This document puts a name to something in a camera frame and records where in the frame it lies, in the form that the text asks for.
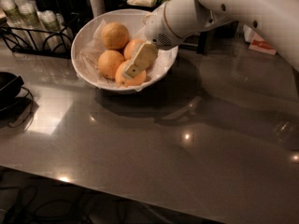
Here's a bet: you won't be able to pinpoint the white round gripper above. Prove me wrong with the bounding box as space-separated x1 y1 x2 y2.
122 0 199 78

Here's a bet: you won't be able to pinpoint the orange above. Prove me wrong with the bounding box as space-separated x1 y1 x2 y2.
98 50 124 79
115 61 147 87
101 22 130 50
123 39 144 60

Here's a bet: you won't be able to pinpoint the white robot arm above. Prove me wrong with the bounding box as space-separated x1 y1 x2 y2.
123 0 299 78

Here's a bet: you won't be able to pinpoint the white bowl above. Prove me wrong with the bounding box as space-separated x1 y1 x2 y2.
70 8 179 95

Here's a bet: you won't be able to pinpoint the white paper bowl liner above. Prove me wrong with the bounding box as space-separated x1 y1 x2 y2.
75 14 176 92

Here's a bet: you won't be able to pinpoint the white tall cylinder container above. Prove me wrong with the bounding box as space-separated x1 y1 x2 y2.
86 0 107 19

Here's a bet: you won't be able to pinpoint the right paper cup stack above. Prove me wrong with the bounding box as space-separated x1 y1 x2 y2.
39 10 68 54

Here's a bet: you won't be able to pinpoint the paper cup stack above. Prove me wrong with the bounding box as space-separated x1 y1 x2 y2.
39 10 68 54
19 3 45 51
0 0 28 47

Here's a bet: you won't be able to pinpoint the red white packet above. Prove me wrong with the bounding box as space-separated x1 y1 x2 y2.
249 34 277 55

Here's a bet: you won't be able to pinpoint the middle paper cup stack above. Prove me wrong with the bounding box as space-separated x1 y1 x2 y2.
19 3 45 51

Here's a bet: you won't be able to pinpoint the left paper cup stack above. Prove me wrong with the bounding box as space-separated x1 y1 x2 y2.
0 0 28 47

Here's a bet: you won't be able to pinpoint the black wire cup rack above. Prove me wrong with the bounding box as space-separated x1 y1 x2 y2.
0 13 79 59

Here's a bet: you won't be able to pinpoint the black wire stand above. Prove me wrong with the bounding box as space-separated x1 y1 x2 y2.
0 87 35 128

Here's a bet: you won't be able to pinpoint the black floor cables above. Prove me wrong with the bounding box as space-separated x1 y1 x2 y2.
0 184 132 224

